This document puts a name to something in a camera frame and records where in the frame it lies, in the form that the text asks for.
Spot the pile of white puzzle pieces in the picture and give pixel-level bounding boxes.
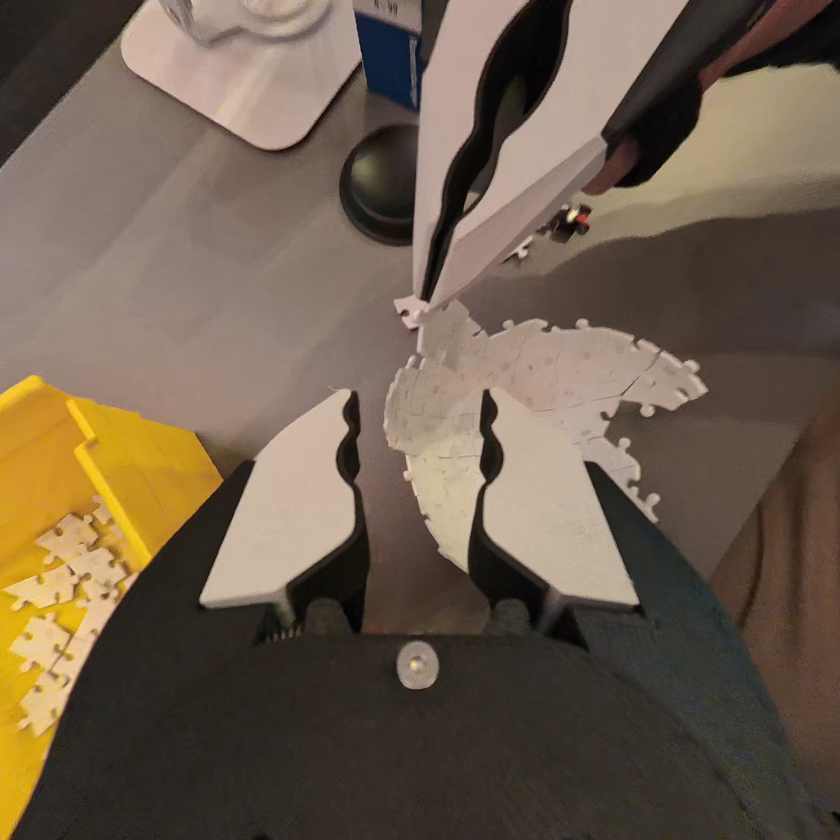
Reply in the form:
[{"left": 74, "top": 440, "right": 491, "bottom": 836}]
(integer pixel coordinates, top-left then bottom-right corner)
[{"left": 3, "top": 494, "right": 143, "bottom": 737}]

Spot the person's right forearm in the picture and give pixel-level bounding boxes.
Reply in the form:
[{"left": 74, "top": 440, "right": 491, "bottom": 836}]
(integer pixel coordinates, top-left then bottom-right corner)
[{"left": 722, "top": 0, "right": 840, "bottom": 74}]

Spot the person's right hand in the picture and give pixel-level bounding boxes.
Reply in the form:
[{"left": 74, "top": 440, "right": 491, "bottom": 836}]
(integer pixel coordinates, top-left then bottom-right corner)
[{"left": 583, "top": 23, "right": 793, "bottom": 196}]

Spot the small red black object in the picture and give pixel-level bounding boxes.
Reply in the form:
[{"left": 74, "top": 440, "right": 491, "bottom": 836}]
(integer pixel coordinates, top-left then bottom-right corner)
[{"left": 537, "top": 202, "right": 593, "bottom": 245}]

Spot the white curved puzzle ball section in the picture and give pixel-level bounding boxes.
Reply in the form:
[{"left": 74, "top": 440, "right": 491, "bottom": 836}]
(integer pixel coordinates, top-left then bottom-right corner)
[{"left": 384, "top": 298, "right": 710, "bottom": 573}]

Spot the white flat stand base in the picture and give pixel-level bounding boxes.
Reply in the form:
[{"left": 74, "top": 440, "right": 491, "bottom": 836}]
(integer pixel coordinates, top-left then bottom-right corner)
[{"left": 121, "top": 0, "right": 364, "bottom": 152}]

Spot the black round dome object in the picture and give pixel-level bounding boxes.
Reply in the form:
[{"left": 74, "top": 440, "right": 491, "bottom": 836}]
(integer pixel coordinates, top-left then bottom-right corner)
[{"left": 338, "top": 123, "right": 422, "bottom": 248}]

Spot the blue box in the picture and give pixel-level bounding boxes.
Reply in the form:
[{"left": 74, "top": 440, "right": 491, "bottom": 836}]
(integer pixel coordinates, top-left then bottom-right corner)
[{"left": 353, "top": 0, "right": 425, "bottom": 111}]

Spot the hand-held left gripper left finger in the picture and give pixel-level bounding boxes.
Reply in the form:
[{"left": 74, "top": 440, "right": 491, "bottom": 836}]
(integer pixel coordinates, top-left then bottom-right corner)
[{"left": 199, "top": 387, "right": 370, "bottom": 631}]

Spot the yellow plastic bin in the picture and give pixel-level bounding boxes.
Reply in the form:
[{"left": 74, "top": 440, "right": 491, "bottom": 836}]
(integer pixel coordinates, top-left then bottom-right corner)
[{"left": 0, "top": 374, "right": 225, "bottom": 840}]

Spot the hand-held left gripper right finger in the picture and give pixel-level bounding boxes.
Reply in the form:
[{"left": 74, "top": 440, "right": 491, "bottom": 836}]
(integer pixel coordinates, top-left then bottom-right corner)
[{"left": 468, "top": 386, "right": 642, "bottom": 632}]

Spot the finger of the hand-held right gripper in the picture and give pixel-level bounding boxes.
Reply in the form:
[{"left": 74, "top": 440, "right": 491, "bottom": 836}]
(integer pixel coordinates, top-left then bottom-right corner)
[
  {"left": 428, "top": 0, "right": 691, "bottom": 305},
  {"left": 411, "top": 0, "right": 547, "bottom": 303}
]

